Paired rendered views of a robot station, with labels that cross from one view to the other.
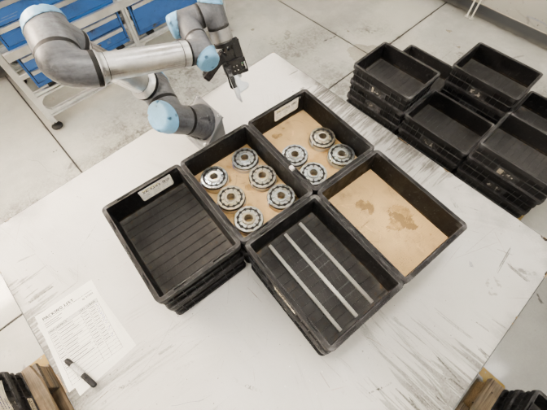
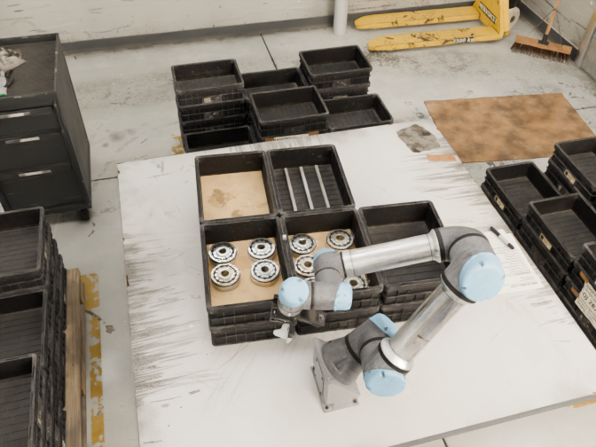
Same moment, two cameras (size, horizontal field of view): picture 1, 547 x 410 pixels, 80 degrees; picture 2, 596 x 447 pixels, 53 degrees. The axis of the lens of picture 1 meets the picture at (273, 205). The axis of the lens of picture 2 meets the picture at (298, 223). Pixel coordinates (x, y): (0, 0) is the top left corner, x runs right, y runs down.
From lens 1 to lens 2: 214 cm
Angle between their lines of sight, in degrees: 71
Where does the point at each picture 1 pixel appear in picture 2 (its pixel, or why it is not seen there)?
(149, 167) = (418, 382)
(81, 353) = (501, 249)
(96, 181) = (486, 395)
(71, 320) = (511, 272)
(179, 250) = not seen: hidden behind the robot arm
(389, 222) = (231, 199)
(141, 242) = (438, 268)
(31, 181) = not seen: outside the picture
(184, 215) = (394, 272)
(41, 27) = (478, 243)
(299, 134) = (240, 297)
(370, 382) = not seen: hidden behind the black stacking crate
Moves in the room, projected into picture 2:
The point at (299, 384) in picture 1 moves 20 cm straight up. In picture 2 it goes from (352, 180) to (356, 145)
